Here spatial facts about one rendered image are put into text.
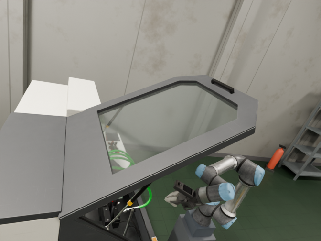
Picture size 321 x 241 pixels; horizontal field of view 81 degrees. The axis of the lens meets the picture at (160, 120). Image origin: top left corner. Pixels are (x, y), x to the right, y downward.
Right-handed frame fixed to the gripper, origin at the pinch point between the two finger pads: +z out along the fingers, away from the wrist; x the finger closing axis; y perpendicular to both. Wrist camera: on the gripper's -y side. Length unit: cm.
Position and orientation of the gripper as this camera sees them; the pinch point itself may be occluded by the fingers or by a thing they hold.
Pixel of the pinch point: (165, 198)
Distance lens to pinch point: 111.7
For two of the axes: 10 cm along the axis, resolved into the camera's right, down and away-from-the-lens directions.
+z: -8.1, 3.3, 4.9
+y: 5.2, 7.9, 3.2
